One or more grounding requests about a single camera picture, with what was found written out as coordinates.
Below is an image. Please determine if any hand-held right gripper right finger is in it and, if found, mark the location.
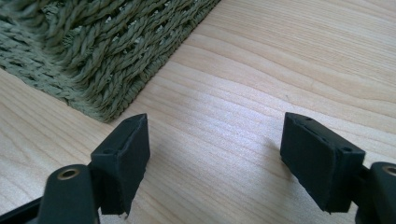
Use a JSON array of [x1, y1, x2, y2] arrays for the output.
[[279, 112, 366, 215]]

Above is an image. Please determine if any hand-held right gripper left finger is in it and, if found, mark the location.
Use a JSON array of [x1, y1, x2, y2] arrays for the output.
[[90, 113, 151, 217]]

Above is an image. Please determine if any green woven basket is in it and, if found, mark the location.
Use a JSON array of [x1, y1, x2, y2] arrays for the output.
[[0, 0, 221, 123]]

